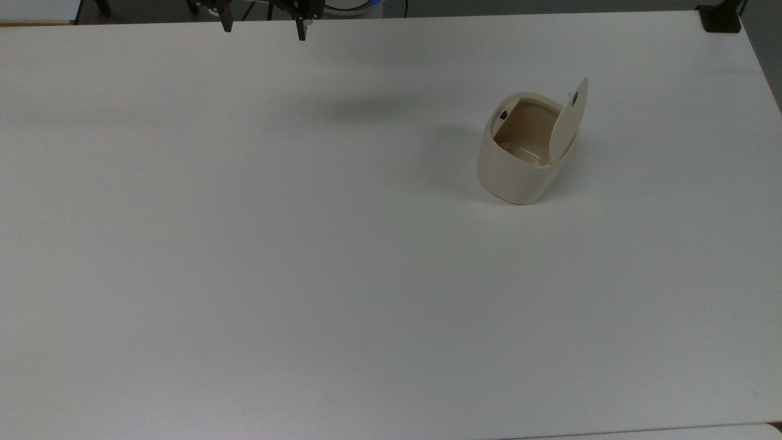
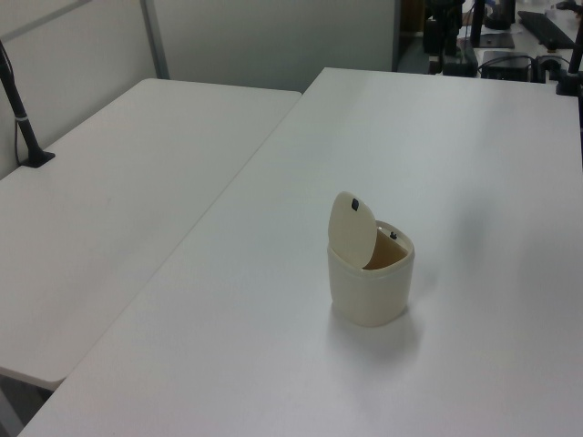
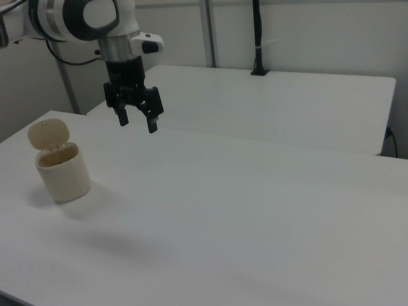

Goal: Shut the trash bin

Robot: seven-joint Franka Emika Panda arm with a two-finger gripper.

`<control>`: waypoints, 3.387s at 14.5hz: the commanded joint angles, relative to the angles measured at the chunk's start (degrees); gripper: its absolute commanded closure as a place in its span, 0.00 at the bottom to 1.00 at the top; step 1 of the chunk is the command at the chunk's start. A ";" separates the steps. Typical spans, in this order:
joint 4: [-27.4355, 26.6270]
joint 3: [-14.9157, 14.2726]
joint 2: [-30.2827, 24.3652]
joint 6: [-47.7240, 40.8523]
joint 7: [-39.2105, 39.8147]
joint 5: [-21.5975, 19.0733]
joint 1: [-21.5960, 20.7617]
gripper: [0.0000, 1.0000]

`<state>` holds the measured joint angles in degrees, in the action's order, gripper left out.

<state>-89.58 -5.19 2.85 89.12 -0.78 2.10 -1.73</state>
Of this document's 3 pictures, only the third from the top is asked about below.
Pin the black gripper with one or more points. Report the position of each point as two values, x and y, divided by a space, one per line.
126 75

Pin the cream ceramic cup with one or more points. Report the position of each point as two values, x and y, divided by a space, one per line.
65 175

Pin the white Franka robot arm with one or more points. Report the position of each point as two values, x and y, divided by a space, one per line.
95 12

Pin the black pole with clamp base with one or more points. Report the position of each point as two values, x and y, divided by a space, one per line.
259 25

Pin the grey metal partition post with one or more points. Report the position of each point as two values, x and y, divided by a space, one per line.
209 32
68 89

